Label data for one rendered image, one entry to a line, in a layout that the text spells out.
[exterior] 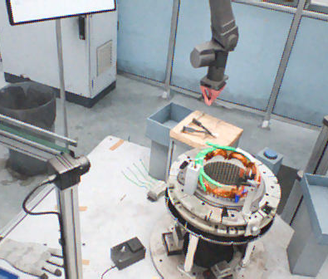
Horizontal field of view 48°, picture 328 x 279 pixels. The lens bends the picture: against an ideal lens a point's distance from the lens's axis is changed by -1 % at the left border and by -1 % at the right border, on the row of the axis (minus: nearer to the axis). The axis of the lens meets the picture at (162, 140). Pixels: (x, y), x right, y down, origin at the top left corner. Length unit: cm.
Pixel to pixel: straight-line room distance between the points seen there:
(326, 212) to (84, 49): 247
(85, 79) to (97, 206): 205
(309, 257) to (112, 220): 66
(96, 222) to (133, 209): 14
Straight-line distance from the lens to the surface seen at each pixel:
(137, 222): 135
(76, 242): 75
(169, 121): 150
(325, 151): 140
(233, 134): 134
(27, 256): 126
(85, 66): 327
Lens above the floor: 179
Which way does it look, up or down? 36 degrees down
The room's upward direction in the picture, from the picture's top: 7 degrees clockwise
